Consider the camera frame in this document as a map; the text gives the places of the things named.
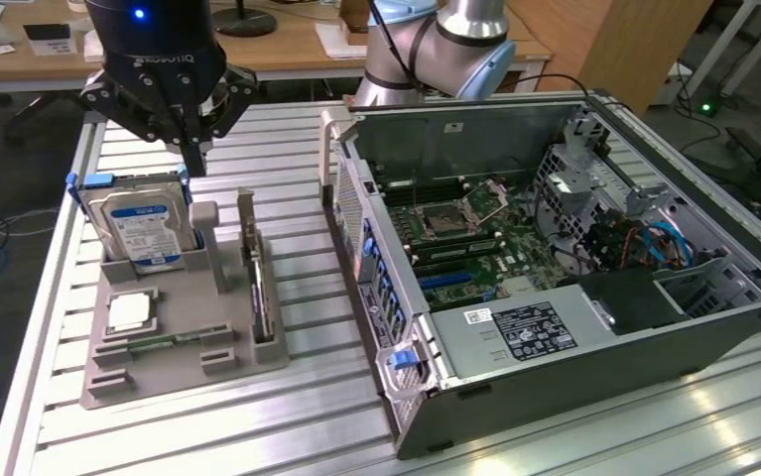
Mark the metal socket cover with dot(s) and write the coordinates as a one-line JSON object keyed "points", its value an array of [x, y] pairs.
{"points": [[486, 198]]}

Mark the grey power supply unit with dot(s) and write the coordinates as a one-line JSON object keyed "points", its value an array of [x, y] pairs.
{"points": [[486, 342]]}

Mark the silver CPU chip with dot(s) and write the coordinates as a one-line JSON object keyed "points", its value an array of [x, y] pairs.
{"points": [[129, 313]]}

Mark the blue case latch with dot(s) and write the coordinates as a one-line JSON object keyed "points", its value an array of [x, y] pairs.
{"points": [[400, 359]]}

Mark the hard disk with blue carrier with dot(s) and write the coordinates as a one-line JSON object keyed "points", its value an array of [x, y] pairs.
{"points": [[144, 228]]}

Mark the green motherboard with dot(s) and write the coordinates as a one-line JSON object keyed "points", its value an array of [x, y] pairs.
{"points": [[505, 260]]}

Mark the white box with black lid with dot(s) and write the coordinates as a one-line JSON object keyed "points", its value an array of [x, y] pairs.
{"points": [[48, 42]]}

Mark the black round lamp base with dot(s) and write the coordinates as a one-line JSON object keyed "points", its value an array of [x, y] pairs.
{"points": [[245, 22]]}

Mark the CPU socket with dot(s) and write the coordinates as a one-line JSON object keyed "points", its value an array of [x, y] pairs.
{"points": [[442, 220]]}

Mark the white control box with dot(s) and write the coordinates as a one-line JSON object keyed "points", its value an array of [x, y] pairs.
{"points": [[677, 84]]}

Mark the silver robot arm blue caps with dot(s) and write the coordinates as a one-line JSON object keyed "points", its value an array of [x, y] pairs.
{"points": [[459, 44]]}

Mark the wooden desk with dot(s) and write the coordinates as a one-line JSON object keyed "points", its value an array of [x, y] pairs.
{"points": [[253, 55]]}

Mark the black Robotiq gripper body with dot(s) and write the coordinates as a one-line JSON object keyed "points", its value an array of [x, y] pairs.
{"points": [[155, 54]]}

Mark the wooden cabinet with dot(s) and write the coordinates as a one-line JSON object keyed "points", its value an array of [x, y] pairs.
{"points": [[638, 49]]}

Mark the white paper stack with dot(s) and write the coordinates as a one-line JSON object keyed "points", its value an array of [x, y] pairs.
{"points": [[340, 42]]}

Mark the perforated metal disk bay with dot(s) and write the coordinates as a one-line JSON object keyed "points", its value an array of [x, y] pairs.
{"points": [[571, 208]]}

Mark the green lit power switch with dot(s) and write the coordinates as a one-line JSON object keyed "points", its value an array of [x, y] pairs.
{"points": [[706, 106]]}

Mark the white table frame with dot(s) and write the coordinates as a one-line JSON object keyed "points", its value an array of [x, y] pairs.
{"points": [[744, 44]]}

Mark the RAM stick with white label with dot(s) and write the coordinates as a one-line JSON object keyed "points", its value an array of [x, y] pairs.
{"points": [[462, 249]]}

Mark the white box with round tray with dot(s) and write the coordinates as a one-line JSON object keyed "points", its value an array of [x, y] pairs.
{"points": [[92, 49]]}

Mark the green RAM stick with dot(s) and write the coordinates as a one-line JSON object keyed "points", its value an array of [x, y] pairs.
{"points": [[164, 342]]}

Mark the graphics card with metal bracket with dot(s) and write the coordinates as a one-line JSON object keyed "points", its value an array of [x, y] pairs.
{"points": [[257, 297]]}

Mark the open dark grey PC case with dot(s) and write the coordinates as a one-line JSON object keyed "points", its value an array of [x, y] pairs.
{"points": [[551, 396]]}

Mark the grey plastic parts rack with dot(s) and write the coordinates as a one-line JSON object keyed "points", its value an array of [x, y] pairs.
{"points": [[177, 369]]}

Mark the black office chair base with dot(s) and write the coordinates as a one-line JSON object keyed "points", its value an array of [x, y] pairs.
{"points": [[29, 115]]}

